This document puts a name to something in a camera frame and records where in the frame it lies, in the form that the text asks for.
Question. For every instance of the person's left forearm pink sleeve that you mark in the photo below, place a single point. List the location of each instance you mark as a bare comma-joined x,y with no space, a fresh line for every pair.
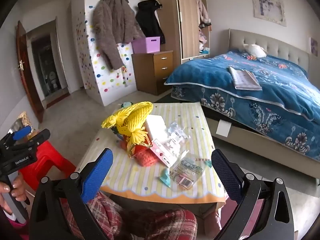
16,227

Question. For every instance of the pile of light clothes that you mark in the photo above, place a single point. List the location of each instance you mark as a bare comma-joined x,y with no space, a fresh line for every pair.
203,41

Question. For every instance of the dark wooden door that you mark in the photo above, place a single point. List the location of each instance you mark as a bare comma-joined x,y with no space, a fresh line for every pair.
27,80

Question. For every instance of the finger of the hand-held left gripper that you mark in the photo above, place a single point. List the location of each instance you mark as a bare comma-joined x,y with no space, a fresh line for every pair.
22,132
40,137

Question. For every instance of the yellow foam fruit net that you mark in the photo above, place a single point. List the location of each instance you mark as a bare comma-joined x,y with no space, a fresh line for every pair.
132,116

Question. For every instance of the shiny gold snack bag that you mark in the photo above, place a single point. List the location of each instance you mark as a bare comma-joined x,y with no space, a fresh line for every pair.
23,118

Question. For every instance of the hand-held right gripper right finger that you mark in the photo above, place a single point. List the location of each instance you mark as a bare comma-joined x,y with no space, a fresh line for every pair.
226,173

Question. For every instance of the teal paper scrap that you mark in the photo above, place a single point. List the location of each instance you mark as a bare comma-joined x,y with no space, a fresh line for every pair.
208,164
165,178

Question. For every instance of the white paper tag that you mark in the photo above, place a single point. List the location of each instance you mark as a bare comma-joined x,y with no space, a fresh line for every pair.
223,128

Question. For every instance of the orange knitted glove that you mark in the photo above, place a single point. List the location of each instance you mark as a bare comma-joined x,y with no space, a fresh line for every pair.
147,159

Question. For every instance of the person's left hand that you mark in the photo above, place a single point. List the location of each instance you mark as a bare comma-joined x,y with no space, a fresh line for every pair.
13,188

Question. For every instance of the wooden nightstand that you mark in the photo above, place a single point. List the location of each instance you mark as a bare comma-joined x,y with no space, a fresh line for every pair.
152,72

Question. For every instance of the black coat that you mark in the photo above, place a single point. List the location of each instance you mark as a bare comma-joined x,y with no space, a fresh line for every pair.
148,20

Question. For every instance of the purple plastic storage bin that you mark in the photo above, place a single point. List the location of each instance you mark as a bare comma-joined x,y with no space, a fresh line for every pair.
146,45

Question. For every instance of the pink printed packet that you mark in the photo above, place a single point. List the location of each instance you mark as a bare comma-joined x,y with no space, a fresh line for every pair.
162,153

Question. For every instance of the wooden wardrobe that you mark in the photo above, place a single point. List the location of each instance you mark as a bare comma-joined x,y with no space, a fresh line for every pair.
185,17

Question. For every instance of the clear printed plastic wrapper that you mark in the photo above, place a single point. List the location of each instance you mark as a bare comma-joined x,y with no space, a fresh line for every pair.
186,172

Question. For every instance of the folded grey cloth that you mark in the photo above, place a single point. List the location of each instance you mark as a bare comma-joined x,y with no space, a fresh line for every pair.
245,78

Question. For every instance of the person's plaid pants legs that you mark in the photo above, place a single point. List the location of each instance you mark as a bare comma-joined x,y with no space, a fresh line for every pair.
155,222

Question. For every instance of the large wall poster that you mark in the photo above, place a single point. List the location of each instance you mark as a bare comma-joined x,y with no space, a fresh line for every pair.
268,8

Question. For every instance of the small wall poster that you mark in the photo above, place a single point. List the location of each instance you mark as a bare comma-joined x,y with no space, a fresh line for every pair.
314,45

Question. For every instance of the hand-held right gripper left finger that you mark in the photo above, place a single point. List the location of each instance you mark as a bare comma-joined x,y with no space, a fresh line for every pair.
96,173

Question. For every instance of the white paper box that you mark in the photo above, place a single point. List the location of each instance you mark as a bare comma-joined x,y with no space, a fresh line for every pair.
155,125

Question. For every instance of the brown quilted jacket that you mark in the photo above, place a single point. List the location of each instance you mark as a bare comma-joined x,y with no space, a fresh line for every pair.
112,25

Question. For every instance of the pink hanging garment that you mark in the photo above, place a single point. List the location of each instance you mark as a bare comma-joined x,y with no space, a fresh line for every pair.
202,10

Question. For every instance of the white toilet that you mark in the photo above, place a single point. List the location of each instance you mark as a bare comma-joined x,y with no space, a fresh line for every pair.
53,80

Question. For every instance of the polka dot white cabinet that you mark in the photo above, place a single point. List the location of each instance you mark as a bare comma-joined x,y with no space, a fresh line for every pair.
110,85

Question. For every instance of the green round case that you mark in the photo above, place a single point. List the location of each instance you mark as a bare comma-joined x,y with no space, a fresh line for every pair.
126,104

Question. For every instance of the white pillow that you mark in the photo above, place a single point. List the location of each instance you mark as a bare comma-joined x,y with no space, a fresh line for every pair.
255,50

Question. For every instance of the red plastic stool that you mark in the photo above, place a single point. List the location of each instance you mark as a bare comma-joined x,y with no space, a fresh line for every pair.
47,160

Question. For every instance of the striped tablecloth table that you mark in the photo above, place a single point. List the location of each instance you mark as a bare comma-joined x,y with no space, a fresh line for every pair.
190,120

